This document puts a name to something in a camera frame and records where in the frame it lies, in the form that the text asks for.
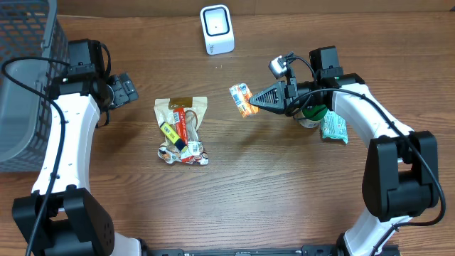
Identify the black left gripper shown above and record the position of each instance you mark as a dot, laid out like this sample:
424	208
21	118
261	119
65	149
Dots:
125	89

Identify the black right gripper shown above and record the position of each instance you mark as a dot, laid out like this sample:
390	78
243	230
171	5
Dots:
286	98

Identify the small orange snack packet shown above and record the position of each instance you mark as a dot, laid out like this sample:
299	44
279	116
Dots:
241	95

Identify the green lid knorr cup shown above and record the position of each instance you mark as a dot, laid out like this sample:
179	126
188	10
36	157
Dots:
313	117

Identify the red snack stick packet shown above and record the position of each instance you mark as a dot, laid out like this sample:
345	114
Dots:
180	123

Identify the teal orange tissue pack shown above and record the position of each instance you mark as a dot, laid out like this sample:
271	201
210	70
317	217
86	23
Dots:
334	126

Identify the beige brown snack pouch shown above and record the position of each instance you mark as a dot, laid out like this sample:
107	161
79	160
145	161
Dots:
194	109

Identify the yellow highlighter marker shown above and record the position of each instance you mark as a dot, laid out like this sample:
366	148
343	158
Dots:
172	135

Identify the silver red crinkled wrapper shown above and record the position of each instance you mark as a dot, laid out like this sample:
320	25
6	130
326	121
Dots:
195	154

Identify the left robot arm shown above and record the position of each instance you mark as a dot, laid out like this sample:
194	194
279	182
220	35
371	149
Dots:
61	216

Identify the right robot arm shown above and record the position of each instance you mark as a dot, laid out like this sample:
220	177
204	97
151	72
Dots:
400	183

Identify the white barcode scanner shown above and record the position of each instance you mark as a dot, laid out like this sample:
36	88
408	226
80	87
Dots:
217	29

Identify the grey plastic mesh basket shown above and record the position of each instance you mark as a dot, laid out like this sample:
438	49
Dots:
34	50

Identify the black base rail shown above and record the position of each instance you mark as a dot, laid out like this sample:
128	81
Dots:
241	252

